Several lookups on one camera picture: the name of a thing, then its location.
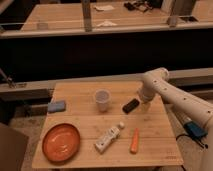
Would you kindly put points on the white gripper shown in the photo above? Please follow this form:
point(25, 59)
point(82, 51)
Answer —
point(145, 106)

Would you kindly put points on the black eraser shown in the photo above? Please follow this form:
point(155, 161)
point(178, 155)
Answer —
point(131, 105)

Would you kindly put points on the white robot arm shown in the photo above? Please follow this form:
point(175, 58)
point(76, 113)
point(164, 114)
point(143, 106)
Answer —
point(200, 111)

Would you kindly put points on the orange carrot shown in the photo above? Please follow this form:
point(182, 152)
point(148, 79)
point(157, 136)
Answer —
point(135, 142)

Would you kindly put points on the wooden board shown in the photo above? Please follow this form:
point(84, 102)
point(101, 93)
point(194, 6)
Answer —
point(157, 145)

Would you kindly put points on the white bottle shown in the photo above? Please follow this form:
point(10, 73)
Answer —
point(104, 141)

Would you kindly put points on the blue sponge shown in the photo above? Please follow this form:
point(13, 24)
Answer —
point(57, 106)

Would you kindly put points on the orange plate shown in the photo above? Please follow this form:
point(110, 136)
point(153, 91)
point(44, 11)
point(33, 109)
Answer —
point(61, 143)

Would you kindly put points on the crumpled white paper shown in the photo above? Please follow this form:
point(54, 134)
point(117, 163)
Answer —
point(106, 24)

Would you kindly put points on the black tools pile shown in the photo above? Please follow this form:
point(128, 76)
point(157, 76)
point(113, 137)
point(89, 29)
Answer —
point(140, 5)

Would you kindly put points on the white paper sheet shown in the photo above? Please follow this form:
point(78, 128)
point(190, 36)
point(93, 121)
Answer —
point(104, 8)

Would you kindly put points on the blue box with cables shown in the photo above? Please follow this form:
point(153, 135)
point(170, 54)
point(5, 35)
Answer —
point(196, 133)

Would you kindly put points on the metal post right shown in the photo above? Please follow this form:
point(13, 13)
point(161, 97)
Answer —
point(177, 10)

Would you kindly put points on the metal post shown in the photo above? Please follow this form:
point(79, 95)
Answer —
point(86, 15)
point(177, 10)

